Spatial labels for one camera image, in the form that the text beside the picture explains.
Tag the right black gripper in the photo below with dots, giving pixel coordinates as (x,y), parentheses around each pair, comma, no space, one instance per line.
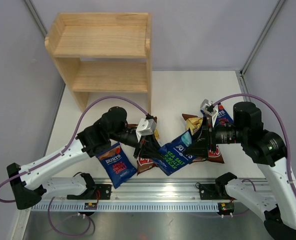
(199,143)

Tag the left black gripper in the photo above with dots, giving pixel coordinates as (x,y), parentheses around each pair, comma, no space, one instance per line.
(149,147)

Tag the Burts sea salt vinegar bag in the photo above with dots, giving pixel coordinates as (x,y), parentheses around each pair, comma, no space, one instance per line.
(173,157)

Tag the Burts spicy chilli bag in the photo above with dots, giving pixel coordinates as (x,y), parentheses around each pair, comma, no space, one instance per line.
(116,164)
(223,116)

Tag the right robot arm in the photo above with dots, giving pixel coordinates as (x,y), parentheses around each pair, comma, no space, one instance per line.
(267,150)

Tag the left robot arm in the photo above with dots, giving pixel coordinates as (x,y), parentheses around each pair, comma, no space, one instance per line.
(31,183)

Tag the left Chuba cassava chips bag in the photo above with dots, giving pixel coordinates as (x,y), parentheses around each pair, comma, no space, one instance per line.
(145,164)

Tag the chuba cassava chips bag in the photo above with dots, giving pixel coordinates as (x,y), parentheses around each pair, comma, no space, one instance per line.
(145,164)
(193,123)

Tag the right Chuba cassava chips bag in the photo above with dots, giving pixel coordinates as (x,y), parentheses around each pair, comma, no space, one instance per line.
(193,123)

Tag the wooden two-tier shelf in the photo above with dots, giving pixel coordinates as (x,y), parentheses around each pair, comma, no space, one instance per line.
(102,52)

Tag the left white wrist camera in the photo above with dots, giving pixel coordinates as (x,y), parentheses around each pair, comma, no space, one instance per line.
(145,127)

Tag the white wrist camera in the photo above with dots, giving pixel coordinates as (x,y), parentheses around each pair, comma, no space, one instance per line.
(145,127)
(209,109)

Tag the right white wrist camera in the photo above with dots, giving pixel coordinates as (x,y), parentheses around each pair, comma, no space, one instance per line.
(209,109)

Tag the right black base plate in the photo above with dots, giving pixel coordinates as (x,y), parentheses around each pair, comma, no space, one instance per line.
(207,191)

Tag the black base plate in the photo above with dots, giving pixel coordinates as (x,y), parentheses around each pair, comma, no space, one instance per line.
(207,191)
(102,191)

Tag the aluminium mounting rail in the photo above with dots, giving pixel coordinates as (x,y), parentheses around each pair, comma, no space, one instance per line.
(142,195)

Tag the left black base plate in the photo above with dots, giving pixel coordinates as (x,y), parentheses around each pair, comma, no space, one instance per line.
(102,191)

